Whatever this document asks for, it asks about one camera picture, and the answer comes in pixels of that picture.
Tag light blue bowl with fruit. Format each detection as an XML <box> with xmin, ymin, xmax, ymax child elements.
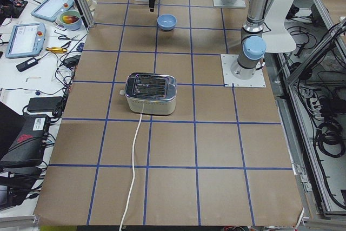
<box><xmin>59</xmin><ymin>10</ymin><xmax>82</xmax><ymax>31</ymax></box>

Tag cream mug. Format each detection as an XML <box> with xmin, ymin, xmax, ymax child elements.
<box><xmin>86</xmin><ymin>0</ymin><xmax>97</xmax><ymax>12</ymax></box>

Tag cream and chrome toaster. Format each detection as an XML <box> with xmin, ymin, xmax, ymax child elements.
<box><xmin>119</xmin><ymin>72</ymin><xmax>177</xmax><ymax>116</ymax></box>

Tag black scissors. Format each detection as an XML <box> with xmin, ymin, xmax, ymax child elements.
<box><xmin>57</xmin><ymin>35</ymin><xmax>79</xmax><ymax>41</ymax></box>

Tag teach pendant tablet upper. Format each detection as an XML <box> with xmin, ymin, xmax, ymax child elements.
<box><xmin>31</xmin><ymin>0</ymin><xmax>74</xmax><ymax>22</ymax></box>

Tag teach pendant tablet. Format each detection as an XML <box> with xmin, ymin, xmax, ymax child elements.
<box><xmin>31</xmin><ymin>0</ymin><xmax>74</xmax><ymax>22</ymax></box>
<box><xmin>5</xmin><ymin>23</ymin><xmax>46</xmax><ymax>59</ymax></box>

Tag white chair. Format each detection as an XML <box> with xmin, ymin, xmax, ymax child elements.
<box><xmin>262</xmin><ymin>0</ymin><xmax>296</xmax><ymax>53</ymax></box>

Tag teach pendant tablet lower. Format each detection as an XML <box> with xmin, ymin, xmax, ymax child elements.
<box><xmin>5</xmin><ymin>23</ymin><xmax>46</xmax><ymax>59</ymax></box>

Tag black power adapter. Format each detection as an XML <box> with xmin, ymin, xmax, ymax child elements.
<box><xmin>16</xmin><ymin>57</ymin><xmax>38</xmax><ymax>72</ymax></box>

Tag black box with red logo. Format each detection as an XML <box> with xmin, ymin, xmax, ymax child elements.
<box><xmin>1</xmin><ymin>114</ymin><xmax>50</xmax><ymax>168</ymax></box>

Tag yellow handled screwdriver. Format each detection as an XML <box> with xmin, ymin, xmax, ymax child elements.
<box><xmin>45</xmin><ymin>47</ymin><xmax>68</xmax><ymax>54</ymax></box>

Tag white toaster power cord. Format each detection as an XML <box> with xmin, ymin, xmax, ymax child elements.
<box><xmin>119</xmin><ymin>113</ymin><xmax>143</xmax><ymax>231</ymax></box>

